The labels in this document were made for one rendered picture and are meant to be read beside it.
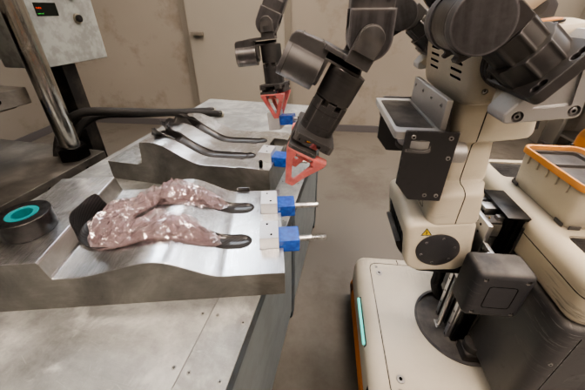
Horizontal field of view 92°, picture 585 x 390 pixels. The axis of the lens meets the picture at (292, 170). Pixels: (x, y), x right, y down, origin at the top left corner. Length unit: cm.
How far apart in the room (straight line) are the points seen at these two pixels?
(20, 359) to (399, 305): 106
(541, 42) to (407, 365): 94
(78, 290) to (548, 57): 77
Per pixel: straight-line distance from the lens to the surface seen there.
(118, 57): 397
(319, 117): 45
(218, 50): 337
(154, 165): 90
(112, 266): 57
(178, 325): 56
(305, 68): 43
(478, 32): 44
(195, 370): 52
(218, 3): 333
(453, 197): 73
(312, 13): 321
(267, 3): 84
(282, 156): 77
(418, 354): 117
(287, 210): 64
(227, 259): 55
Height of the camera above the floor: 125
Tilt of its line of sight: 30 degrees down
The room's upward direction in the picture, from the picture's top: straight up
